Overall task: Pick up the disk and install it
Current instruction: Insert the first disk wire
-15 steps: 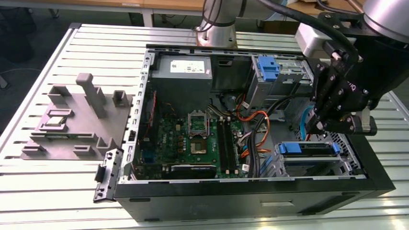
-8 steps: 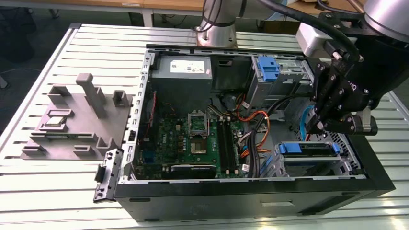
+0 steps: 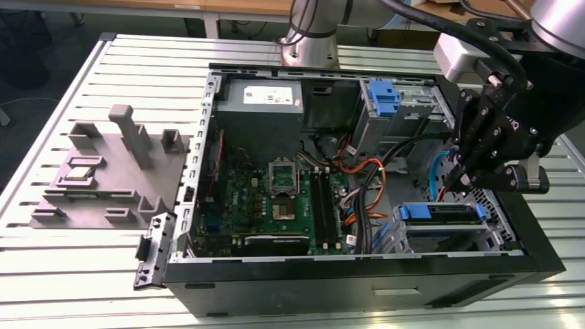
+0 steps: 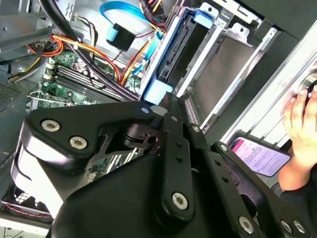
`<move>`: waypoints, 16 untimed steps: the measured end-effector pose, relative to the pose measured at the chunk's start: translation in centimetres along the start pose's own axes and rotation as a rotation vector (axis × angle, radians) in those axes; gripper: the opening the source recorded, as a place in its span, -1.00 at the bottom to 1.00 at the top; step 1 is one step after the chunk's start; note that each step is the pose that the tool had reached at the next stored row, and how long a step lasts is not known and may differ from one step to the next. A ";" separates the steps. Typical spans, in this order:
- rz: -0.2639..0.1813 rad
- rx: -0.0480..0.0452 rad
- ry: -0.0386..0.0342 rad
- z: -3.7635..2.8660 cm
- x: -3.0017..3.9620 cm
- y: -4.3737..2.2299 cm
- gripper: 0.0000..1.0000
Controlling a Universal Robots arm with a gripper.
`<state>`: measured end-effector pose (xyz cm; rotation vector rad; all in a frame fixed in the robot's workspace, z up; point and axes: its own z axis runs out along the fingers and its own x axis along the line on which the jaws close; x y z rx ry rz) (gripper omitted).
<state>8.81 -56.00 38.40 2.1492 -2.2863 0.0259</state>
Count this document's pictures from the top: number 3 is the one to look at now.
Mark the green RAM stick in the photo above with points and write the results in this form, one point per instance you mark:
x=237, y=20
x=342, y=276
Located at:
x=86, y=195

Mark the green motherboard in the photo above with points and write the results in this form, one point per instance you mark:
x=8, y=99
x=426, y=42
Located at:
x=246, y=205

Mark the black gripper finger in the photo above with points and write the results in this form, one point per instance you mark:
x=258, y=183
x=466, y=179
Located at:
x=489, y=147
x=467, y=109

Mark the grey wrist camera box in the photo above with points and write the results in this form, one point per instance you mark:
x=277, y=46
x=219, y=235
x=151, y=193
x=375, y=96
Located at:
x=457, y=58

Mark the black graphics card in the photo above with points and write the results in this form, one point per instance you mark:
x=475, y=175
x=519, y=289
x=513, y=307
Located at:
x=273, y=244

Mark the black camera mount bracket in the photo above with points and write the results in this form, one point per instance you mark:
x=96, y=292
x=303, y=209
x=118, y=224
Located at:
x=515, y=34

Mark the black office chair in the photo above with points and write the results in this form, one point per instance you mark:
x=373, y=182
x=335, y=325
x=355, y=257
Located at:
x=22, y=51

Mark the grey power supply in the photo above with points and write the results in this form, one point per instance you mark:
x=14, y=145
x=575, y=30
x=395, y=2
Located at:
x=259, y=133

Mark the grey metal leg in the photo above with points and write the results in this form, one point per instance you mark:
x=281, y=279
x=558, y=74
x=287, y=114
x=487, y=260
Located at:
x=4, y=116

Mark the metal locking lever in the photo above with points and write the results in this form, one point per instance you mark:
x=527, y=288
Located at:
x=299, y=181

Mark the black RAM slot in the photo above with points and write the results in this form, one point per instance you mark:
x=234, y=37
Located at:
x=315, y=205
x=321, y=205
x=327, y=205

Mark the grey metal disk bay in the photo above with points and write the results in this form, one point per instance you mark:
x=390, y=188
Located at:
x=438, y=227

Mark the silver CPU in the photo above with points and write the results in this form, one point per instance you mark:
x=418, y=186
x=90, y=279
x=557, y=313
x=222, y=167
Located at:
x=80, y=173

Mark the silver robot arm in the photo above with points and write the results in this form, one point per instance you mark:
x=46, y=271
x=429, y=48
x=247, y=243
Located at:
x=314, y=20

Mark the blue drive latch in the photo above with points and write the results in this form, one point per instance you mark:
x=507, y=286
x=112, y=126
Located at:
x=382, y=99

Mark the grey parts rack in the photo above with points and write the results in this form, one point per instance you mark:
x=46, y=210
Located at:
x=118, y=192

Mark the grey metal drive cage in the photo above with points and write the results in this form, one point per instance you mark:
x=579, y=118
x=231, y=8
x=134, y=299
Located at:
x=371, y=133

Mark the white label tag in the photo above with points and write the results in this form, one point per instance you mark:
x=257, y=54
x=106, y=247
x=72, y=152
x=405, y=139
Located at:
x=350, y=240

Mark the wooden desk white frame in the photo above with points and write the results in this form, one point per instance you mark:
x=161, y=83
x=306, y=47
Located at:
x=255, y=15
x=137, y=11

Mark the CPU socket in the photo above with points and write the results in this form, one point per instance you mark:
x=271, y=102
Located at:
x=287, y=211

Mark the hard disk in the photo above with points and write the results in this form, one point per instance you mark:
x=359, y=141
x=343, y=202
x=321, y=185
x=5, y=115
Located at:
x=413, y=211

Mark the black PC case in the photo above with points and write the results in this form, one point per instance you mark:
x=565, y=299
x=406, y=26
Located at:
x=319, y=288

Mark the grey hinged case bracket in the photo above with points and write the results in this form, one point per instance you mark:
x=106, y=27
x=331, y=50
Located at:
x=159, y=240

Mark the blue expansion slot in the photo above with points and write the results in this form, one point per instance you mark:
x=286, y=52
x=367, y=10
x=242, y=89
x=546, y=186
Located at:
x=211, y=224

